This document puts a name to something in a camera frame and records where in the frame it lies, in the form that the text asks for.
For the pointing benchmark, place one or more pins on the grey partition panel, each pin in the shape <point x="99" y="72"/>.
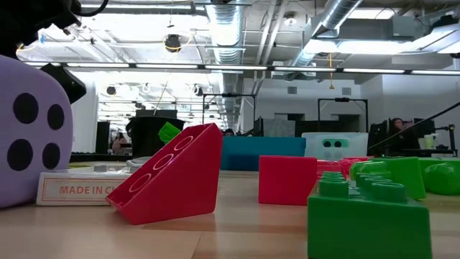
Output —
<point x="278" y="127"/>

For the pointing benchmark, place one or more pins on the person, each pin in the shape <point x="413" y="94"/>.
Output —
<point x="229" y="132"/>
<point x="119" y="144"/>
<point x="399" y="133"/>

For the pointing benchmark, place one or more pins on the long ceiling light rail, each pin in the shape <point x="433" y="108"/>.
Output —
<point x="233" y="67"/>

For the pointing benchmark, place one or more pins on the long green toy brick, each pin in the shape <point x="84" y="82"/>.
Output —
<point x="402" y="178"/>

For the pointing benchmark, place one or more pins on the clear plastic bin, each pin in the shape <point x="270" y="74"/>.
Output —
<point x="359" y="149"/>

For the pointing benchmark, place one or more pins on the white cup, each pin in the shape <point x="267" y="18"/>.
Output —
<point x="430" y="142"/>

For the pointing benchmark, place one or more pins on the green slatted plastic basket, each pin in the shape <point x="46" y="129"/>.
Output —
<point x="169" y="132"/>

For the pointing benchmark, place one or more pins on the purple foam die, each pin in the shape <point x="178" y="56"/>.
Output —
<point x="37" y="133"/>

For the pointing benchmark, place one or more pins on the small green toy brick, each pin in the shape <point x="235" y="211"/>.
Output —
<point x="442" y="178"/>

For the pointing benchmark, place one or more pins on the small red toy brick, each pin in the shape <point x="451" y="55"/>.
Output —
<point x="355" y="163"/>

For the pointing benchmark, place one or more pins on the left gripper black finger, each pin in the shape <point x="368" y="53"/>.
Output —
<point x="70" y="86"/>

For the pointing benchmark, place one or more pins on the black frame stand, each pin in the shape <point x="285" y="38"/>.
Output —
<point x="342" y="99"/>
<point x="230" y="95"/>

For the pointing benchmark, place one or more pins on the red sloped toy brick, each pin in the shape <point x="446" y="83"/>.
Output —
<point x="179" y="183"/>

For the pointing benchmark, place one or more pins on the blue plastic bin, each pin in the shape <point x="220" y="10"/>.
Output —
<point x="262" y="151"/>

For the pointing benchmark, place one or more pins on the large red toy brick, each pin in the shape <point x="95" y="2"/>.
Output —
<point x="287" y="180"/>

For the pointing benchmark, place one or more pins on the red print card deck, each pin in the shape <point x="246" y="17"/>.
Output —
<point x="79" y="190"/>

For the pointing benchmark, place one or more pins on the grey rectangular air duct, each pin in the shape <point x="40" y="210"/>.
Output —
<point x="377" y="28"/>

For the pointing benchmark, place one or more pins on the slanted silver ventilation duct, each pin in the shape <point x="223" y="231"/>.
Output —
<point x="338" y="14"/>

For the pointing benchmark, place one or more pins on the teal foam die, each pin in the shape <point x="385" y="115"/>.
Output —
<point x="336" y="143"/>

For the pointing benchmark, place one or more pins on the green studded toy brick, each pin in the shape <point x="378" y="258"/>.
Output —
<point x="366" y="230"/>

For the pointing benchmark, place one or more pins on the straight silver ventilation duct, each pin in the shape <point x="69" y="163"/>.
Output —
<point x="226" y="21"/>

